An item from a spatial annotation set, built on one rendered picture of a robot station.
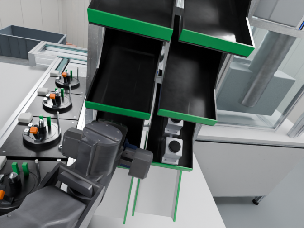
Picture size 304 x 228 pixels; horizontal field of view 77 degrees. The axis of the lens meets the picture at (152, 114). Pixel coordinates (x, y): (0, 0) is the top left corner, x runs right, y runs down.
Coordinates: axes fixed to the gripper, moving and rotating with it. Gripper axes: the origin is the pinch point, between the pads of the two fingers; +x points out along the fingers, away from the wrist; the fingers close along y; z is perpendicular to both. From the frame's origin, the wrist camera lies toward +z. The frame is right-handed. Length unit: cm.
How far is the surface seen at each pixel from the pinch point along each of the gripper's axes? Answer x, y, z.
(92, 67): 4.3, 9.8, 14.8
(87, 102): -5.4, 6.2, 9.9
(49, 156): 20.6, 24.8, -25.6
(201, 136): 76, -44, -20
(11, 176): 3.5, 26.0, -22.1
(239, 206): 115, -120, -94
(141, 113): -4.4, -4.4, 10.7
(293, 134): 100, -117, -6
